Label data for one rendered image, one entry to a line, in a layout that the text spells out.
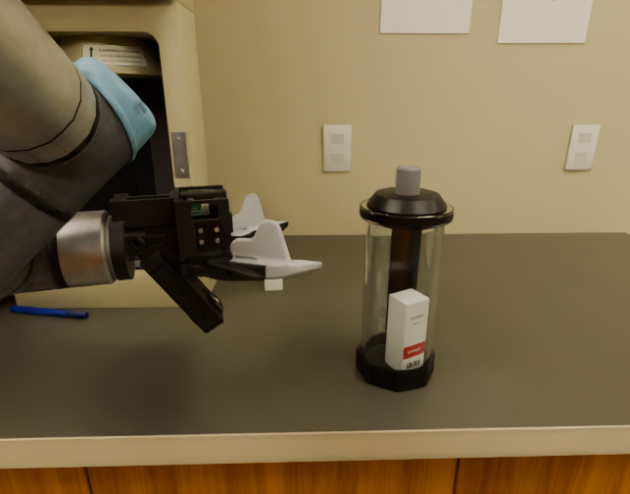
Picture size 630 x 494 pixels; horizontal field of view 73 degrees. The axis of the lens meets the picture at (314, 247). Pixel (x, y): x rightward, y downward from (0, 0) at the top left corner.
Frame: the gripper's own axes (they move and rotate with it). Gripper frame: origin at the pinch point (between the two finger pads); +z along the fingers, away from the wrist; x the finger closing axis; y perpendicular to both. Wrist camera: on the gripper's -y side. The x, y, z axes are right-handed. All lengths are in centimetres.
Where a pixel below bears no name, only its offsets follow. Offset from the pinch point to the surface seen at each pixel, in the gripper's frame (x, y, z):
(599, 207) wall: 40, -12, 94
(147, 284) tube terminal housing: 26.0, -13.8, -20.6
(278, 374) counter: 1.2, -18.0, -3.2
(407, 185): -2.9, 7.2, 11.2
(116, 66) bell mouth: 28.7, 20.6, -20.9
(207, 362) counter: 6.8, -18.0, -12.1
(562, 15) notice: 45, 34, 75
